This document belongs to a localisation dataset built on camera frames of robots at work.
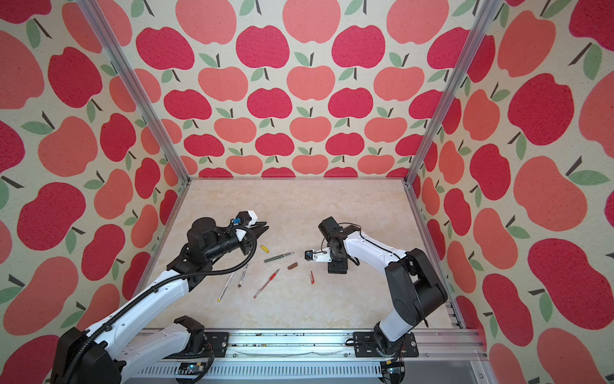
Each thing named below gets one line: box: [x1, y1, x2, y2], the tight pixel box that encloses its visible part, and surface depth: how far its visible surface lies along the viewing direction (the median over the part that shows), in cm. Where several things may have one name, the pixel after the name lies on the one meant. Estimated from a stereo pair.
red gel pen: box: [252, 268, 280, 300], surface depth 90 cm
